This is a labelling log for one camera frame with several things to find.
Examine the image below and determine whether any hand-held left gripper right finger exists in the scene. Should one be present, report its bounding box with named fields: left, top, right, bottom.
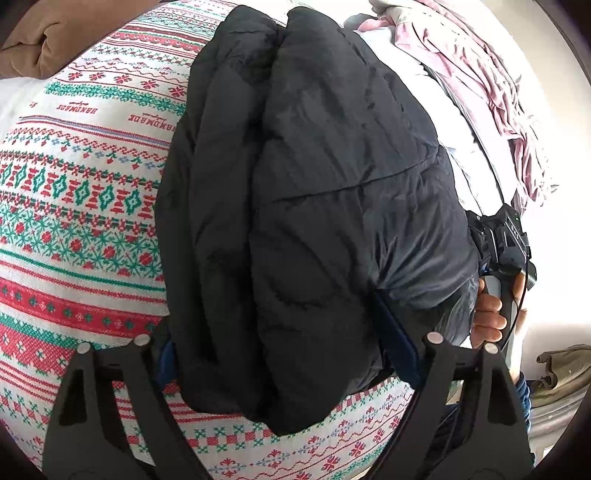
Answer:
left=365, top=293, right=536, bottom=480

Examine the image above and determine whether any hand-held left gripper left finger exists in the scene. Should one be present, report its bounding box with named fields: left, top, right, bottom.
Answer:
left=41, top=318, right=213, bottom=480

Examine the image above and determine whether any black puffer jacket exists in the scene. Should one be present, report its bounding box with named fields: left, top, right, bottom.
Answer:
left=154, top=4, right=481, bottom=437

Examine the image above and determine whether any person's right forearm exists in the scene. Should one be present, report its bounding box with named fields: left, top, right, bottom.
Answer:
left=512, top=371, right=533, bottom=418

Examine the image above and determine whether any person's right hand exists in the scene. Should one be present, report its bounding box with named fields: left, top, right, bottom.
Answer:
left=470, top=276, right=509, bottom=348

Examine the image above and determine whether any light blue garment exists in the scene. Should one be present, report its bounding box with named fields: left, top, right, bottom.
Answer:
left=355, top=25, right=506, bottom=206

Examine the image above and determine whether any olive green cloth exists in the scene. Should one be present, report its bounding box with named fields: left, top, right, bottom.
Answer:
left=534, top=344, right=591, bottom=409

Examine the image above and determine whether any red green patterned blanket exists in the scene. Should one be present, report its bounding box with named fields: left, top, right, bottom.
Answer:
left=0, top=0, right=416, bottom=480

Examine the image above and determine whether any pink velvet garment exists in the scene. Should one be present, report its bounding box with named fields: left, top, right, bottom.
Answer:
left=392, top=0, right=557, bottom=202

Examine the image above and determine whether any mauve garment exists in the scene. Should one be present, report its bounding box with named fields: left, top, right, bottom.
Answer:
left=344, top=13, right=399, bottom=34

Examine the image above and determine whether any white duvet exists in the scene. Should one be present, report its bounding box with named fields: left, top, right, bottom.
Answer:
left=0, top=78, right=49, bottom=137

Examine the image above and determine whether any brown folded cloth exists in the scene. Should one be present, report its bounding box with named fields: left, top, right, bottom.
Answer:
left=0, top=0, right=136, bottom=80

